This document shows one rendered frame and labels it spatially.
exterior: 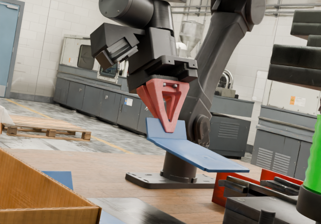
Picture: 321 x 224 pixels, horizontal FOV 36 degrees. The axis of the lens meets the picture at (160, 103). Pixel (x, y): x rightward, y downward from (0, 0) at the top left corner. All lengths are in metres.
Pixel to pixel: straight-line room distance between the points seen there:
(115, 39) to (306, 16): 0.28
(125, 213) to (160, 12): 0.31
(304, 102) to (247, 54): 3.70
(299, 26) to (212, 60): 0.40
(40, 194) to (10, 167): 0.08
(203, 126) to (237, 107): 6.93
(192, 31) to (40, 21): 4.25
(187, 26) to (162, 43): 8.30
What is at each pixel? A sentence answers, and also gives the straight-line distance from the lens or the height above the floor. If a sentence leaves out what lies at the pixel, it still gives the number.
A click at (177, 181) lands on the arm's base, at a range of 0.90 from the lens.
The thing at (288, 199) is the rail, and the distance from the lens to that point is 0.54.
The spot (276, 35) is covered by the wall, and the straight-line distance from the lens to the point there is 9.38.
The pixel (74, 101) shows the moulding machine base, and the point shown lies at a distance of 11.06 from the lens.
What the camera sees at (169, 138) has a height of 1.00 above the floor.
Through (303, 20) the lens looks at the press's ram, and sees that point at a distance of 0.54.
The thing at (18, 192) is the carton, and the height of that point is 0.94.
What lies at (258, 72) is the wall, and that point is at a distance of 9.49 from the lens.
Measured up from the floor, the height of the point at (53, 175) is 0.95.
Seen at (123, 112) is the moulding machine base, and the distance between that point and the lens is 9.26.
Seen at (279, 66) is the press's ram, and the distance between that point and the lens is 0.50.
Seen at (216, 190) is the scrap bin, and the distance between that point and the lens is 0.84.
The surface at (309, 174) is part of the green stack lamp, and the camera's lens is 0.24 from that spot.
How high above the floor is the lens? 1.09
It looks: 3 degrees down
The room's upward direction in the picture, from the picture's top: 10 degrees clockwise
